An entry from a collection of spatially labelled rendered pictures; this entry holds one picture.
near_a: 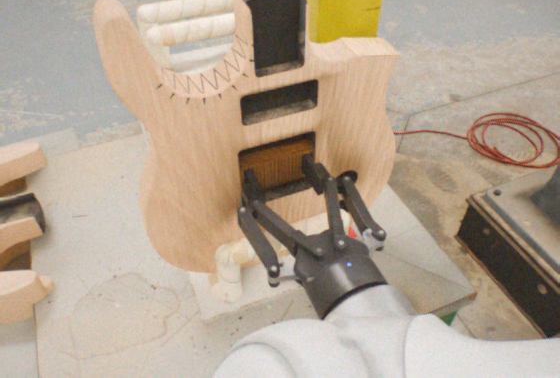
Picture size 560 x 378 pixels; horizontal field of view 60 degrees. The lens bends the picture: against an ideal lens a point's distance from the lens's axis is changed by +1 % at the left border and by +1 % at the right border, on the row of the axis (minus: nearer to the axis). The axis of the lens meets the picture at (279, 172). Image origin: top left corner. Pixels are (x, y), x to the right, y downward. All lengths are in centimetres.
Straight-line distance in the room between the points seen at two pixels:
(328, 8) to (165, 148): 142
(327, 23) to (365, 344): 171
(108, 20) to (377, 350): 33
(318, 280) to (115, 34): 29
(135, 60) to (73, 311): 44
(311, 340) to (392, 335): 5
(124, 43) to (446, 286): 58
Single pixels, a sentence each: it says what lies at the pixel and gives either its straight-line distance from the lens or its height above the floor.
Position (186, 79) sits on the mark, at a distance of 52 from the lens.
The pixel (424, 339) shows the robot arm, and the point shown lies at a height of 134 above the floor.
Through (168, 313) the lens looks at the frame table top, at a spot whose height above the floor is 93.
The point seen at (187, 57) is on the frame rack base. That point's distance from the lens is 93.
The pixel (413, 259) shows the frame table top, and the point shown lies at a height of 93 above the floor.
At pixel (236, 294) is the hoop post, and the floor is 96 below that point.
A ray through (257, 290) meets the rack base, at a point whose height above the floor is 94.
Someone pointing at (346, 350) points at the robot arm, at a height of 135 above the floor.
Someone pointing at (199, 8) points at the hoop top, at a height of 120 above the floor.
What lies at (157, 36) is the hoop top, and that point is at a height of 120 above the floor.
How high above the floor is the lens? 157
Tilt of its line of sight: 44 degrees down
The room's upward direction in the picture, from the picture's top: straight up
